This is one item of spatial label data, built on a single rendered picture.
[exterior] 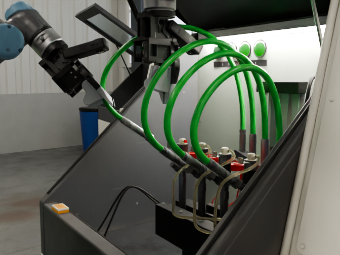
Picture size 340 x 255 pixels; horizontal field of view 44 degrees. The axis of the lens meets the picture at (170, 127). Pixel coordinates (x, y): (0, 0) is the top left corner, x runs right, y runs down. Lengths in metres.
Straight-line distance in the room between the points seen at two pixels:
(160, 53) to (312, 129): 0.38
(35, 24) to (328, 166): 0.77
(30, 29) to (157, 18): 0.34
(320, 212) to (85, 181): 0.74
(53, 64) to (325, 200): 0.72
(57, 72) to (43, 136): 6.84
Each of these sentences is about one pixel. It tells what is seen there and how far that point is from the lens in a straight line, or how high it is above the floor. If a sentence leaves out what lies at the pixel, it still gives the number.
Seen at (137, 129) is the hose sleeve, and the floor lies 1.17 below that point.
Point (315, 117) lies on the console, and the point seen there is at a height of 1.23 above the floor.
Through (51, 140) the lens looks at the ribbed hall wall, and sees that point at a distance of 7.99.
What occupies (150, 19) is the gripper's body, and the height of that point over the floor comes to 1.43.
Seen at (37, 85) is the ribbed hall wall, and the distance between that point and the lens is 7.84.
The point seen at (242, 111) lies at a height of 1.21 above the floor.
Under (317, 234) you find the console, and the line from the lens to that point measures 0.76.
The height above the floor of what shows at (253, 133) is 1.16.
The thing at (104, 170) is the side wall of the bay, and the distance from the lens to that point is 1.31.
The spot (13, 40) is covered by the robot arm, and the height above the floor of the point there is 1.38.
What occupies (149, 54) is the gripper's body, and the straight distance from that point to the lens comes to 0.95.
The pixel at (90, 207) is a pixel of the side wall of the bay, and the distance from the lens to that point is 1.32.
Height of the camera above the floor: 1.30
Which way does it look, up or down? 7 degrees down
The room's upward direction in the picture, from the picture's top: straight up
